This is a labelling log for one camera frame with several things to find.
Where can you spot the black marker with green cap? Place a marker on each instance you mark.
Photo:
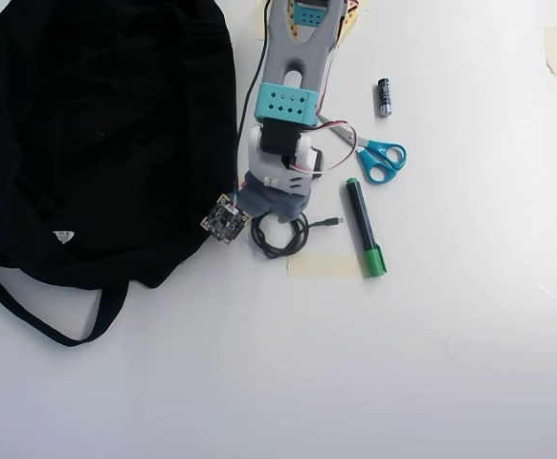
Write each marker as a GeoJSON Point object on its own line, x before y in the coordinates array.
{"type": "Point", "coordinates": [361, 220]}

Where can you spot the grey and teal robot arm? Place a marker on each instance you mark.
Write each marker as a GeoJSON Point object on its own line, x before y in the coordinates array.
{"type": "Point", "coordinates": [278, 52]}

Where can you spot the black fabric bag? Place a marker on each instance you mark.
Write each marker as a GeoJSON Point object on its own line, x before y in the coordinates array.
{"type": "Point", "coordinates": [106, 143]}

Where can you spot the wide masking tape strip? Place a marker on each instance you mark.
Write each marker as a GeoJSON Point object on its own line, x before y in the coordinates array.
{"type": "Point", "coordinates": [321, 267]}

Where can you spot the black cylindrical battery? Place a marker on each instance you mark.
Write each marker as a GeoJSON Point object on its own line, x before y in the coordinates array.
{"type": "Point", "coordinates": [383, 98]}

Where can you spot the yellow perforated base part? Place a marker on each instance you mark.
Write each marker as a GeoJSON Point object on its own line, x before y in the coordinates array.
{"type": "Point", "coordinates": [350, 21]}

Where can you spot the small masking tape piece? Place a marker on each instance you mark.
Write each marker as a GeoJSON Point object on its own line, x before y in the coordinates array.
{"type": "Point", "coordinates": [362, 4]}

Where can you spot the camera circuit board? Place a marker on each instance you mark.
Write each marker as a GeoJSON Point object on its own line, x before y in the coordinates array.
{"type": "Point", "coordinates": [226, 220]}

